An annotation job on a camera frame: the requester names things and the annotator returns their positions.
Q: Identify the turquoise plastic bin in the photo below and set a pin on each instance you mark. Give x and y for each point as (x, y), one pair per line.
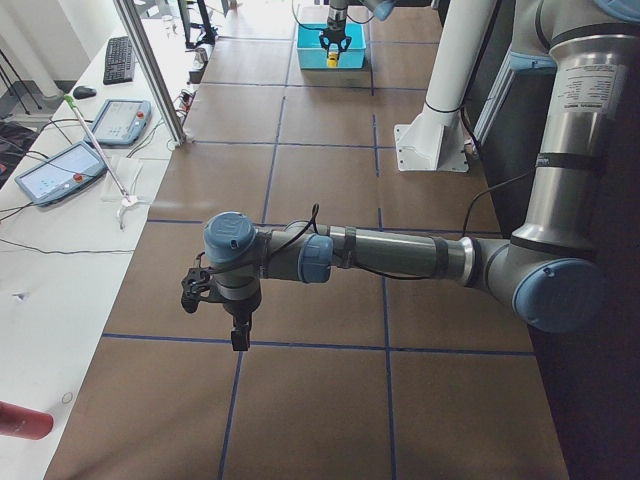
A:
(312, 56)

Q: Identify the red cylinder bottle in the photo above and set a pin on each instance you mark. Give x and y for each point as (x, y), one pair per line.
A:
(21, 422)

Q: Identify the small metal cup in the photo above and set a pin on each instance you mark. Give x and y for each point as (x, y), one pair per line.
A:
(201, 55)

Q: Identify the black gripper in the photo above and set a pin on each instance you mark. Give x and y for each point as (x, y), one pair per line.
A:
(336, 21)
(241, 310)

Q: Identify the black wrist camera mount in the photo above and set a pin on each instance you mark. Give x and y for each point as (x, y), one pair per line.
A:
(197, 286)

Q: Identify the teach pendant tablet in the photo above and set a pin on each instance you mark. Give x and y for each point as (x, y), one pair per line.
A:
(62, 176)
(120, 122)

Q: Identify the far teach pendant tablet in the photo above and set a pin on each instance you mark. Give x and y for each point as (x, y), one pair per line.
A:
(120, 122)

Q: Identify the aluminium frame post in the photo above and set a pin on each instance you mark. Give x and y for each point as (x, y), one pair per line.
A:
(135, 30)

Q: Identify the black keyboard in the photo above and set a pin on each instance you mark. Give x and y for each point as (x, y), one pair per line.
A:
(119, 61)

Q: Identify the near teach pendant tablet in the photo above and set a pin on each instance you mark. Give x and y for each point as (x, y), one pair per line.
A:
(62, 176)

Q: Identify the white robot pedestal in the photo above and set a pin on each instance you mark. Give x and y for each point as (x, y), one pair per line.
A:
(434, 140)

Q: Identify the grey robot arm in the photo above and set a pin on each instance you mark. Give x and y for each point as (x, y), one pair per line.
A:
(338, 11)
(544, 271)

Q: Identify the grabber stick green handle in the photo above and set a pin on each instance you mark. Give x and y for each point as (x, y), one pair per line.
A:
(128, 200)

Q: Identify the black computer mouse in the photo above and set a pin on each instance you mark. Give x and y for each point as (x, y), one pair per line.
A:
(83, 92)

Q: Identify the yellow beetle toy car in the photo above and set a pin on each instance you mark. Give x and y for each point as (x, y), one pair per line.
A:
(332, 60)

